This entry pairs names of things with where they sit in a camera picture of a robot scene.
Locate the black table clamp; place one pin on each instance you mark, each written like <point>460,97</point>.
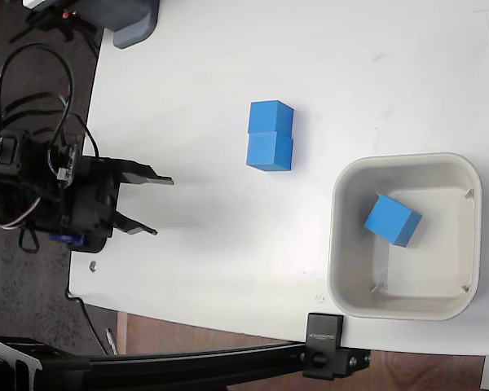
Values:
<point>324,346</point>

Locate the gray pen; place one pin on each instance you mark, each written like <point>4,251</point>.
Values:
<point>111,341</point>

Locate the blue servo motor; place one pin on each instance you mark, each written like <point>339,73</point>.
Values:
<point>71,239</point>

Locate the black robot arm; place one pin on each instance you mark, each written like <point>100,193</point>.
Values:
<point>8,171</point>

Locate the white plastic bin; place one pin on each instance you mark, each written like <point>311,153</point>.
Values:
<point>403,293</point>

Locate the gray stand base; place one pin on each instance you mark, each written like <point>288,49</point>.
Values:
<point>130,20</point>

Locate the small metal nut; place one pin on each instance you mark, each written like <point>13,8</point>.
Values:
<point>92,266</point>

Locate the black aluminium rail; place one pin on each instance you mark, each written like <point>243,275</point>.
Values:
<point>187,366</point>

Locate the blue cube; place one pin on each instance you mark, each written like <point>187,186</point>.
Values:
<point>269,118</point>
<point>391,222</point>
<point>269,151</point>

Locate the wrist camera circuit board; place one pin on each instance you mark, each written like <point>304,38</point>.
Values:
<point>67,163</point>

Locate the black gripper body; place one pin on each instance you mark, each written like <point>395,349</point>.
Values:
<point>89,191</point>

